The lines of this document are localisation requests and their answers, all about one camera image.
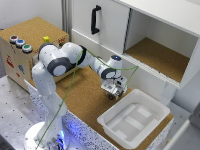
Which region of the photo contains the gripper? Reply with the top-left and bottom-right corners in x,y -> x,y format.
101,76 -> 128,99

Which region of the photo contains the purple block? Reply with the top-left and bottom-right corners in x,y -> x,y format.
105,94 -> 115,101

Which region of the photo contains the white plastic box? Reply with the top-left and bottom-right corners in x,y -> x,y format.
96,88 -> 172,150

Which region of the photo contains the wooden drawer box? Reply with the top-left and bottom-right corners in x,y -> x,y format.
0,16 -> 71,92

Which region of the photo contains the white sliding door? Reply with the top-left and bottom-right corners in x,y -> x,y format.
71,0 -> 131,56

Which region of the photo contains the white cabinet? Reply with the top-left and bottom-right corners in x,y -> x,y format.
70,0 -> 200,107

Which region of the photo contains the yellow block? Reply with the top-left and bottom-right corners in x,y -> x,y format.
42,35 -> 51,43

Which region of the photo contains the green button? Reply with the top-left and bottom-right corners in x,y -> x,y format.
21,43 -> 34,54

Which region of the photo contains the blue button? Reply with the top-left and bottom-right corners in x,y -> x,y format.
15,38 -> 26,49

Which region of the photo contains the red button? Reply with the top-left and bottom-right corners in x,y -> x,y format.
9,34 -> 20,45

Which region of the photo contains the green cable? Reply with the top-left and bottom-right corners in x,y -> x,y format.
34,49 -> 139,150

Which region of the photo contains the black door handle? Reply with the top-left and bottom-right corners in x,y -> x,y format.
90,4 -> 102,36

